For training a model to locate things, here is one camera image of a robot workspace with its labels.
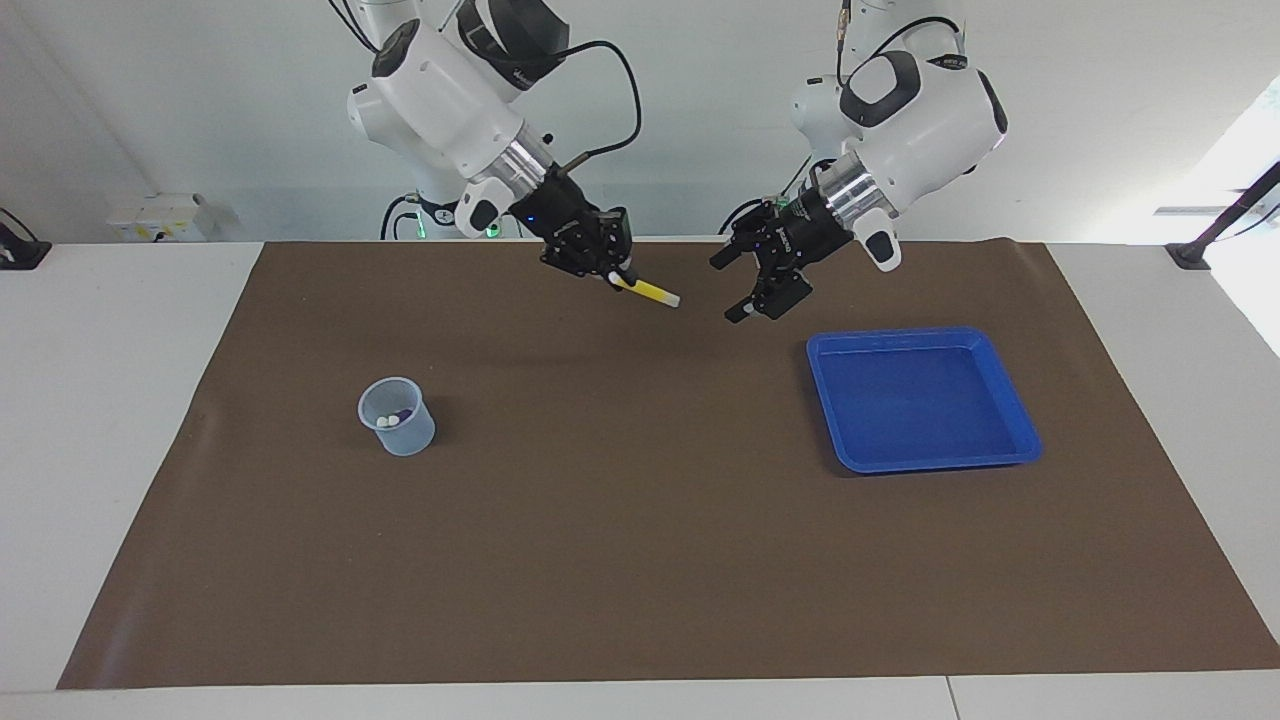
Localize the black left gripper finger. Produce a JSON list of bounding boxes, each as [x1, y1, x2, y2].
[[725, 268, 813, 323], [710, 215, 781, 271]]

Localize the yellow marker pen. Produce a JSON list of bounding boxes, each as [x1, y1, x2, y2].
[[608, 272, 682, 309]]

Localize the blue plastic tray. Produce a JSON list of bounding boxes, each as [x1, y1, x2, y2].
[[806, 326, 1044, 475]]

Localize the translucent plastic cup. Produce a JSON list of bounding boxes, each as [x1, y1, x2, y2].
[[357, 376, 437, 457]]

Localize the brown table mat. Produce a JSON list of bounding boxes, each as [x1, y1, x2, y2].
[[57, 238, 1280, 691]]

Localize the black angled stand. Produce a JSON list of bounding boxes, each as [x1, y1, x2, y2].
[[1165, 160, 1280, 271]]

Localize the black table clamp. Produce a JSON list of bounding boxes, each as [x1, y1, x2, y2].
[[0, 207, 53, 271]]

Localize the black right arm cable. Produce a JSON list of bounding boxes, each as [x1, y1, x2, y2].
[[550, 40, 642, 174]]

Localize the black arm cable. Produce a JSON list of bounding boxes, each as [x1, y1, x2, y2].
[[550, 40, 642, 174], [836, 0, 966, 71]]

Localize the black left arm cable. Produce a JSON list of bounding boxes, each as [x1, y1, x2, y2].
[[836, 0, 966, 71]]

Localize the white wall socket box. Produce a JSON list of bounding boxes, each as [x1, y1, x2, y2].
[[108, 193, 216, 243]]

